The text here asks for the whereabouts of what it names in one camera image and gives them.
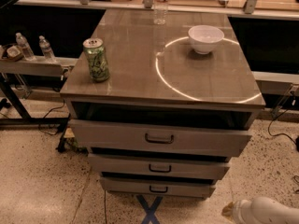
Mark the left water bottle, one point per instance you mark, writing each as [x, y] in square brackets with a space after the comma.
[25, 47]

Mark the clear bottle on cabinet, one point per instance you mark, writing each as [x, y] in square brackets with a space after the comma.
[160, 8]

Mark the grey top drawer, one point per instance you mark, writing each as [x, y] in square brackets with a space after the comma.
[156, 138]

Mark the grey middle drawer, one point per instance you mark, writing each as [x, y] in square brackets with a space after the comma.
[157, 165]

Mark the grey bottom drawer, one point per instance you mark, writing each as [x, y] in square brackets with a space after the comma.
[157, 185]

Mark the small bowl on shelf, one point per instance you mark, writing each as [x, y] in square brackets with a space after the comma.
[11, 53]

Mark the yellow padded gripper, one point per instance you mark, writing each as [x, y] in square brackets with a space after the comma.
[240, 209]

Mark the grey side table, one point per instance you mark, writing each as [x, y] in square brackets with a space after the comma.
[39, 73]

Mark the white bowl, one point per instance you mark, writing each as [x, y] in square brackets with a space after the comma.
[205, 38]

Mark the grey drawer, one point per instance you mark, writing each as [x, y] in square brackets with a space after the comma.
[156, 138]
[157, 165]
[157, 185]

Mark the right water bottle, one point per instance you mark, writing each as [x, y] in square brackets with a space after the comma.
[47, 51]

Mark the green soda can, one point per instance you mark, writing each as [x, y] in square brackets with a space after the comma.
[95, 54]

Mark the water bottle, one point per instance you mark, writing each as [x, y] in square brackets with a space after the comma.
[25, 47]
[47, 51]

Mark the grey back shelf rail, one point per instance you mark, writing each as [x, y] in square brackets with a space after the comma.
[287, 10]

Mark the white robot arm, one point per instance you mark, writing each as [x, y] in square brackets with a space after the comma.
[260, 210]

